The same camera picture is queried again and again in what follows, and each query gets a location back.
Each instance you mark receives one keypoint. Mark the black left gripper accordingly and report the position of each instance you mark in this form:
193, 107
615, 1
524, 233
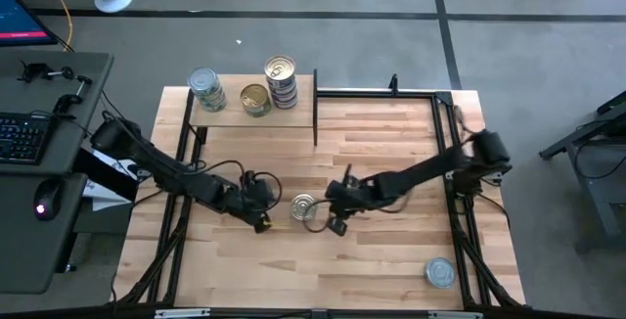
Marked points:
254, 199

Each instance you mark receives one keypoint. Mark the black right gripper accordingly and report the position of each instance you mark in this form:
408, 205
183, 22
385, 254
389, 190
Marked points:
349, 196

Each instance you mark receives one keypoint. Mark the gold-lid green label can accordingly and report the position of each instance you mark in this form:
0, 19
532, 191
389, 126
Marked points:
259, 112
254, 95

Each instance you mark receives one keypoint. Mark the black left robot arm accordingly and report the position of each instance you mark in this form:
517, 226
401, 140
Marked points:
161, 167

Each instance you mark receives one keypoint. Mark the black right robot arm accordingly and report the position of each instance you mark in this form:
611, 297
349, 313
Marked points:
430, 169

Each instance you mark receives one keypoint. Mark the yellow tag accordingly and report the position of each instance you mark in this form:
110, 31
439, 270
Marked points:
276, 222

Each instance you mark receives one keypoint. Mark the blue-lid can bottom right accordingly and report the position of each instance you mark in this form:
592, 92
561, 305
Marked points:
440, 272

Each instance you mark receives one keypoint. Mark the small black grey clamp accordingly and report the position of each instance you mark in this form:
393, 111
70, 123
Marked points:
494, 178

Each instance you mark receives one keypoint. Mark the white paper sheet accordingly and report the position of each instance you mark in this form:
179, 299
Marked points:
105, 200

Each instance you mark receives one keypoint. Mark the black computer mouse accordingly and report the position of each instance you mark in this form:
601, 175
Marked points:
46, 200

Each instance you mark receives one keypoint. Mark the black desk clamp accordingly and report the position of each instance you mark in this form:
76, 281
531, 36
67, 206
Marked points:
34, 71
68, 99

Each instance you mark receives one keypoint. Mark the grey desk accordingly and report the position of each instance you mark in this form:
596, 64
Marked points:
29, 250

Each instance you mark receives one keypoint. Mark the backlit black keyboard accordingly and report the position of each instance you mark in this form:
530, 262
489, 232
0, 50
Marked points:
22, 138

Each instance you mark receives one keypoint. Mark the black metal side table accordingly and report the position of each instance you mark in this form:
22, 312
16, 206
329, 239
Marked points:
601, 201

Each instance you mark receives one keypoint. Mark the computer monitor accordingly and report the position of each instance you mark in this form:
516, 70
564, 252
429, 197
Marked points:
19, 15

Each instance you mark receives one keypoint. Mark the wooden shelf black metal frame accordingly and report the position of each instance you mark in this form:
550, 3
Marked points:
274, 116

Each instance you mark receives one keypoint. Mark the silver arm base bracket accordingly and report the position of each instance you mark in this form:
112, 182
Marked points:
449, 175

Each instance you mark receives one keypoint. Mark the black aluminium rig frame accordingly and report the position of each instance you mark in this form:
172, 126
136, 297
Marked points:
376, 93

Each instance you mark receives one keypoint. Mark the small black frame post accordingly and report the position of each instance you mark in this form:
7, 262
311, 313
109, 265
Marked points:
392, 83

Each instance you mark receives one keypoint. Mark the silver edge bracket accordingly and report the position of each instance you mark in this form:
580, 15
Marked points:
182, 313
455, 315

